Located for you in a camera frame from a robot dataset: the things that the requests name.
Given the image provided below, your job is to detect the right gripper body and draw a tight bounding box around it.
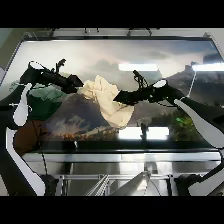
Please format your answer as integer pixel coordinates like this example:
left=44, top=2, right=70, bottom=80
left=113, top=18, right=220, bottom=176
left=112, top=89, right=142, bottom=106

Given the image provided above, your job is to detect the green garment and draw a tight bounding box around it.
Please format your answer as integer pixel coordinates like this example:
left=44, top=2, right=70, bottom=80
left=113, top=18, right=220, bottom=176
left=25, top=83, right=69, bottom=122

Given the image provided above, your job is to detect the black cable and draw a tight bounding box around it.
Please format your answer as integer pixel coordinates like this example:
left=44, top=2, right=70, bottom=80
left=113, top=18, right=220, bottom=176
left=29, top=118, right=50, bottom=177

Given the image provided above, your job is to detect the brown garment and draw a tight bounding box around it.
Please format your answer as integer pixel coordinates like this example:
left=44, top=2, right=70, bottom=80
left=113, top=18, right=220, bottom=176
left=13, top=119, right=52, bottom=157

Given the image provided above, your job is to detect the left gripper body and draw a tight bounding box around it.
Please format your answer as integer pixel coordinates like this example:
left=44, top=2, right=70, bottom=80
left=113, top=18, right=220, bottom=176
left=60, top=74, right=85, bottom=95

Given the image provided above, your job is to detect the cream shirt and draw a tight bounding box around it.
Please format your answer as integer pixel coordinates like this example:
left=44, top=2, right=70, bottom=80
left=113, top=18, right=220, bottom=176
left=78, top=74, right=136, bottom=130

